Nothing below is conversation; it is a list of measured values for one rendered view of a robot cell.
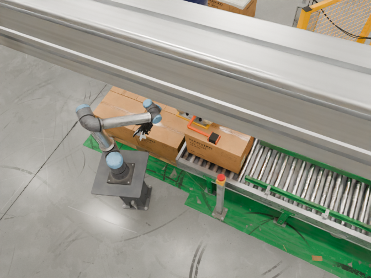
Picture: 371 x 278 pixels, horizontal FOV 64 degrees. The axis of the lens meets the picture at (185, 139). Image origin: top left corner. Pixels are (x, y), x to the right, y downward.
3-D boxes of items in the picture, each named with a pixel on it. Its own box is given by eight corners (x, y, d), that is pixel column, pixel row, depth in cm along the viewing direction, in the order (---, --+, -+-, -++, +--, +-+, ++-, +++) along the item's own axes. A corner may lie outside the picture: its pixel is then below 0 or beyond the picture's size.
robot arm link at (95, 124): (84, 127, 221) (164, 115, 255) (79, 116, 227) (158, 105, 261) (83, 137, 229) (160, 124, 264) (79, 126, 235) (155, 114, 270)
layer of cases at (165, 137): (214, 103, 406) (213, 84, 372) (180, 164, 365) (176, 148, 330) (140, 78, 442) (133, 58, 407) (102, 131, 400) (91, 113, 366)
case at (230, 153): (253, 143, 325) (257, 123, 290) (238, 174, 308) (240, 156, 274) (203, 124, 343) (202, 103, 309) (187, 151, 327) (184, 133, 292)
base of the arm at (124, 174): (126, 181, 291) (123, 177, 283) (107, 177, 294) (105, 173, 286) (132, 164, 301) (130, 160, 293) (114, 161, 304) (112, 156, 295)
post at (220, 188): (223, 210, 346) (226, 176, 260) (221, 215, 343) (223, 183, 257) (218, 208, 348) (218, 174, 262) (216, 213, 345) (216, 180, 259)
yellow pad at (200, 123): (212, 122, 276) (212, 118, 271) (207, 129, 272) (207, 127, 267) (181, 108, 287) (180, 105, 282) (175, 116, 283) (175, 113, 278)
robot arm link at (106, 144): (108, 161, 292) (74, 121, 228) (102, 148, 301) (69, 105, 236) (122, 155, 294) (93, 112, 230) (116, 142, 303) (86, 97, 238)
